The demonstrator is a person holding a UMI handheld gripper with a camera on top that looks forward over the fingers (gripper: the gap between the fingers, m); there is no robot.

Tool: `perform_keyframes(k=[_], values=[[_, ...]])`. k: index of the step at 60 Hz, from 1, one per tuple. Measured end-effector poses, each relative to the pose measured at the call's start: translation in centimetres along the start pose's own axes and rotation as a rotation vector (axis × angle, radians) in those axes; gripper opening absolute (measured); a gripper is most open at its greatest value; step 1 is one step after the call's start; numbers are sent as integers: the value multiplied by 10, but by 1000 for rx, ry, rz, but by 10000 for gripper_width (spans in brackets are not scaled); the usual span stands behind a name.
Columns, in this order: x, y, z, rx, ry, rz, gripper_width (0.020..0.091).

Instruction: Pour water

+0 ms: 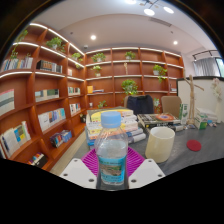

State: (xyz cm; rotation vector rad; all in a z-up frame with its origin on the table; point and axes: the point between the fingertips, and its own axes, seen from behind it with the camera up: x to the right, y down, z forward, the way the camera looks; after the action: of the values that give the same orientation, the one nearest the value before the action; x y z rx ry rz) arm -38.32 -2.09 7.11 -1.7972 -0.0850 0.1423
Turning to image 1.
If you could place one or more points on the tan chair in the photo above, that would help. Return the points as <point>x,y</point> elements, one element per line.
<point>170,105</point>

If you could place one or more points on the small green white box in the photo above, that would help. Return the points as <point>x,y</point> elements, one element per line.
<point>200,122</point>

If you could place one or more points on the wooden artist mannequin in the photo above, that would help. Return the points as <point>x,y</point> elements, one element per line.
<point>191,100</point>

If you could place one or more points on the branched ceiling lamp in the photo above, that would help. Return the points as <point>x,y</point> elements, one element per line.
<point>149,11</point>

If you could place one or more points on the stack of colourful books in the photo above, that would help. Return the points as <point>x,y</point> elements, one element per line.
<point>133,125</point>

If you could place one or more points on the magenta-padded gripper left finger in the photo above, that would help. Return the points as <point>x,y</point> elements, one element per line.
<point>78,171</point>

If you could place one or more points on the grey curtain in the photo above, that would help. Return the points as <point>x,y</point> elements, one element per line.
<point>206,66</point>

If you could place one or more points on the flat white boxes stack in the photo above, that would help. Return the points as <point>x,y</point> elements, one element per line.
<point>208,112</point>

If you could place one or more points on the clear water bottle blue cap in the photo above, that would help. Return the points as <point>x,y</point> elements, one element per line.
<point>111,150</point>

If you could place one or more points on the white vase with flowers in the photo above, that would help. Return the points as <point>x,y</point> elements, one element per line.
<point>218,96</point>

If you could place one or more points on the black ceiling track rail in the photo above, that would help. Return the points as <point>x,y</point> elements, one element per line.
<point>206,52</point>

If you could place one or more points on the tall green white carton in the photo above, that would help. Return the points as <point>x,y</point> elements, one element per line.
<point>183,113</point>

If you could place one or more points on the dark office chair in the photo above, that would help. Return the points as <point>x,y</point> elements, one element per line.
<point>140,104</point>

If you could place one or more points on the wooden shelf unit with books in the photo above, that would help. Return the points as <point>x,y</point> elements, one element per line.
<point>33,86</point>

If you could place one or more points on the flat round red coaster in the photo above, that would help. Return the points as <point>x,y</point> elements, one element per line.
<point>194,145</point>

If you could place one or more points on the round recessed ceiling light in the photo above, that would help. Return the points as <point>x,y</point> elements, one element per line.
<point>93,37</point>
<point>175,42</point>

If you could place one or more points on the ceiling air vent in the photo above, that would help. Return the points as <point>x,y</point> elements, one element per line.
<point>160,22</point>

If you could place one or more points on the cream cylindrical cup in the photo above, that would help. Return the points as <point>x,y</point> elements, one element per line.
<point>159,145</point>

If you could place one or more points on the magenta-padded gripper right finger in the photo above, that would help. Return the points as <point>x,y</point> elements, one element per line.
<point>146,171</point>

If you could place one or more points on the white desk partition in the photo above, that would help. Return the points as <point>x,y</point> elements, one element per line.
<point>203,93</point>

